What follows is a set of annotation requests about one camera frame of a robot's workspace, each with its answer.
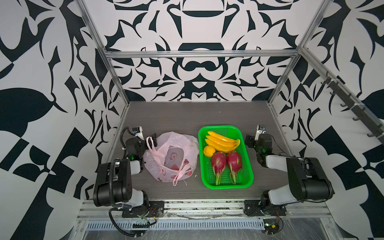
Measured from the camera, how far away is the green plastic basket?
0.79 meters

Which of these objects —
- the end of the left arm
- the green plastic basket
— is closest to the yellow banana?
the green plastic basket

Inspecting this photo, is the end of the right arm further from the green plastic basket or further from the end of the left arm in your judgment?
the end of the left arm

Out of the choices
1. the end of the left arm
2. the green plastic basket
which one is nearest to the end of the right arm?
the green plastic basket

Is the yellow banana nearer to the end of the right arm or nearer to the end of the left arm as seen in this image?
the end of the right arm

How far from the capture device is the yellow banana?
0.93m
